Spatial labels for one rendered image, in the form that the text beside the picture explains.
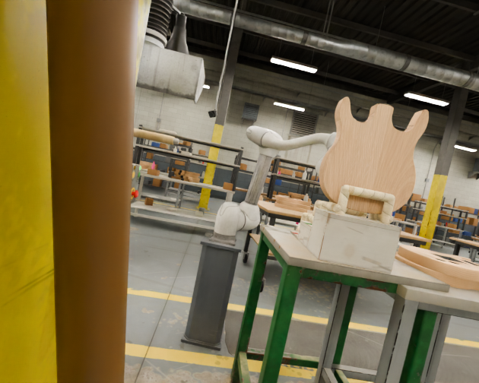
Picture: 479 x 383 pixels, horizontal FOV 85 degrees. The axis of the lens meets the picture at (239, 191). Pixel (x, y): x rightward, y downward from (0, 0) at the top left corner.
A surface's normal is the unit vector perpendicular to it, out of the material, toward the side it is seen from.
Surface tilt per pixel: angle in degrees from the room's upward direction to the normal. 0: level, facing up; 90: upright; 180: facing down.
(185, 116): 90
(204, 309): 90
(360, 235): 90
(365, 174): 90
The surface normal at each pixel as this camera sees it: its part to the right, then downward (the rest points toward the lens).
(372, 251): 0.03, 0.06
